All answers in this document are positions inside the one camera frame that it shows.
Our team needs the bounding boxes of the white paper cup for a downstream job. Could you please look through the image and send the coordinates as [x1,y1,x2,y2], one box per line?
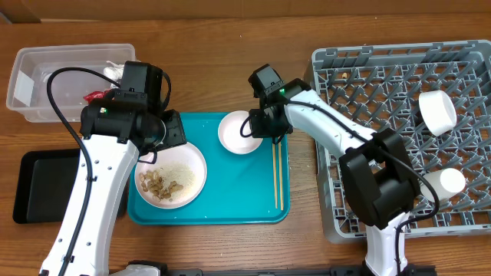
[423,168,466,202]

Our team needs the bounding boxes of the peanuts pile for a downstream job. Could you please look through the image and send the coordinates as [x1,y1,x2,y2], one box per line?
[138,170,183,201]

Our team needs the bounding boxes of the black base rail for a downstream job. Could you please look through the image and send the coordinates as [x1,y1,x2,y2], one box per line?
[126,260,438,276]

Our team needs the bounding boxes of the black plastic tray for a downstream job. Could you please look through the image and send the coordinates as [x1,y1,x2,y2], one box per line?
[12,149,80,224]

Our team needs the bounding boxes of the teal serving tray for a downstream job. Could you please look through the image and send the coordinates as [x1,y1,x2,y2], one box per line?
[127,113,290,225]

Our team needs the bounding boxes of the grey dishwasher rack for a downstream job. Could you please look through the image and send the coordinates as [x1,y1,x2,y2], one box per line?
[305,40,490,238]

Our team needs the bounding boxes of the clear plastic bin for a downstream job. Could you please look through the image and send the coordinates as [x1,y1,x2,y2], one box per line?
[5,44,137,123]

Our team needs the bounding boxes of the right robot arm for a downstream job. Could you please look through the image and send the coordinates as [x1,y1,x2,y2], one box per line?
[246,64,420,275]

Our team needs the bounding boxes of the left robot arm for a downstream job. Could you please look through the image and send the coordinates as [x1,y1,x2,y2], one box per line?
[39,61,185,275]

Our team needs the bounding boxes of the wooden chopstick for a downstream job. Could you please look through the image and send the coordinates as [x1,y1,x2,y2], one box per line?
[278,142,284,211]
[272,143,278,209]

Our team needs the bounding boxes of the white plate with food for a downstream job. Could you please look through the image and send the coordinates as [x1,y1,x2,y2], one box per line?
[133,143,207,209]

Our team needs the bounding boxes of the red snack wrapper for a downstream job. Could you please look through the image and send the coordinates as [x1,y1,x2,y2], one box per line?
[84,89,115,103]

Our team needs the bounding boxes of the rice pile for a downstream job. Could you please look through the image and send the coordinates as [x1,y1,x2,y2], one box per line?
[157,163,196,195]

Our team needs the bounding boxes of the pale green bowl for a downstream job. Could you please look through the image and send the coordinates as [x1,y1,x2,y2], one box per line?
[418,90,457,136]

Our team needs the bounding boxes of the white tissue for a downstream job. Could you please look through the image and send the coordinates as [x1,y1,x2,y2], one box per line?
[103,61,124,84]

